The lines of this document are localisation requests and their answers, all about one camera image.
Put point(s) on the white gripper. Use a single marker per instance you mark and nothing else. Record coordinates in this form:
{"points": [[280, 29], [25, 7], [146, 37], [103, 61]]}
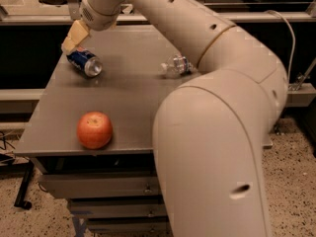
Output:
{"points": [[94, 16]]}

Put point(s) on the blue pepsi can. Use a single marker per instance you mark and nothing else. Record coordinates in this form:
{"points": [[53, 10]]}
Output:
{"points": [[86, 62]]}

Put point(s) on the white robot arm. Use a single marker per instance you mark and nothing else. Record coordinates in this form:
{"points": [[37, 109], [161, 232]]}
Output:
{"points": [[208, 133]]}

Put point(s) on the red apple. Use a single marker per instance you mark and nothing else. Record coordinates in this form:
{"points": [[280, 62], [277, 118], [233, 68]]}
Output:
{"points": [[94, 130]]}

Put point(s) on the clear plastic water bottle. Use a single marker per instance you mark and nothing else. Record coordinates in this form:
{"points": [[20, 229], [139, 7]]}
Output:
{"points": [[176, 66]]}

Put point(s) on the top grey drawer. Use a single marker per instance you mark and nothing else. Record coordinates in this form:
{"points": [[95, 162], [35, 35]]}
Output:
{"points": [[101, 185]]}

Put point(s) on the grey drawer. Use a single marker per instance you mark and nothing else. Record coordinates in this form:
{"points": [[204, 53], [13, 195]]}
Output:
{"points": [[137, 224], [118, 207], [101, 185]]}

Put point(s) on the black stand leg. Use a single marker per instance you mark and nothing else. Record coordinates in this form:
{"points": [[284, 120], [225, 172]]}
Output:
{"points": [[20, 201]]}

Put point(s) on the middle grey drawer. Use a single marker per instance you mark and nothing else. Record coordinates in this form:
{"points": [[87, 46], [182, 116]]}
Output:
{"points": [[118, 207]]}

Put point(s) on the bottom grey drawer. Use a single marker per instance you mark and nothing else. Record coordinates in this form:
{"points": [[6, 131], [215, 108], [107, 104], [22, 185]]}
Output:
{"points": [[137, 224]]}

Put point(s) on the grey metal rail frame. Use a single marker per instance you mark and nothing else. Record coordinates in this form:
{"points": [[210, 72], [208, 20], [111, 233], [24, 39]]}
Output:
{"points": [[33, 12]]}

